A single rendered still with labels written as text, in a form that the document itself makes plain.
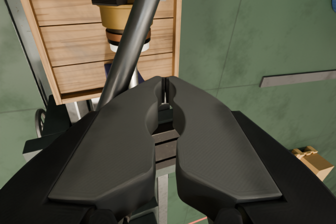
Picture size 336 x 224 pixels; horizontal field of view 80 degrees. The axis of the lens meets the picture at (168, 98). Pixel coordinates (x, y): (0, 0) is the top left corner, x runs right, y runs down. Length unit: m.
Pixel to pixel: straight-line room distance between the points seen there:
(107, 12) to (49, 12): 0.25
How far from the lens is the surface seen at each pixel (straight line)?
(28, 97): 1.68
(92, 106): 0.71
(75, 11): 0.56
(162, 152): 0.73
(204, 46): 1.78
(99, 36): 0.57
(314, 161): 4.13
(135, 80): 0.40
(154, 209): 1.11
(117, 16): 0.33
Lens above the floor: 1.43
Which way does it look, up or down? 51 degrees down
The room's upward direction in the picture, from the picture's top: 144 degrees clockwise
